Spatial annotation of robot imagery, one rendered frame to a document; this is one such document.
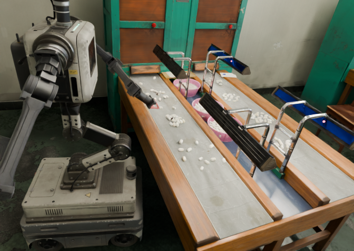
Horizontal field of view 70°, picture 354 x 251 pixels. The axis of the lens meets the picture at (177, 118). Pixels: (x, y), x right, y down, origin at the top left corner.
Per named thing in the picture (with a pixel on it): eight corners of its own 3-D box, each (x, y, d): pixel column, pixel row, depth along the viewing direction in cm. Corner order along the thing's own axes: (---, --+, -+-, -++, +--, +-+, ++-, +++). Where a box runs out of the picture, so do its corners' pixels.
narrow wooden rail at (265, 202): (268, 231, 127) (275, 218, 121) (158, 83, 267) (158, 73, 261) (277, 229, 129) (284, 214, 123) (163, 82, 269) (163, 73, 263)
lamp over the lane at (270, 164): (261, 172, 107) (266, 159, 103) (198, 102, 155) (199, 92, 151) (276, 169, 110) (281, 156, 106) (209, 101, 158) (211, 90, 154)
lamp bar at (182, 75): (177, 79, 182) (178, 70, 178) (152, 51, 230) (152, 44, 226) (187, 78, 184) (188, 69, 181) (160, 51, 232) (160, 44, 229)
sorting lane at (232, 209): (219, 242, 113) (220, 239, 112) (129, 78, 253) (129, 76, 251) (272, 224, 123) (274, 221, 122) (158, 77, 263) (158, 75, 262)
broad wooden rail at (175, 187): (190, 267, 116) (196, 243, 106) (118, 92, 256) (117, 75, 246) (214, 259, 120) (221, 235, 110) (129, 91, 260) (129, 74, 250)
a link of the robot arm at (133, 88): (106, 66, 191) (116, 56, 191) (110, 70, 196) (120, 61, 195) (126, 94, 162) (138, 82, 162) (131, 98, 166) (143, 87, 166)
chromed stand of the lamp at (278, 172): (279, 179, 157) (306, 118, 134) (259, 158, 172) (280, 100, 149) (302, 173, 164) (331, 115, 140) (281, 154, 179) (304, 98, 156)
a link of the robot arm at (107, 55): (102, 61, 197) (111, 52, 197) (113, 73, 194) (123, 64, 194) (69, 35, 154) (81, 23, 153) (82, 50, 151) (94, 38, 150)
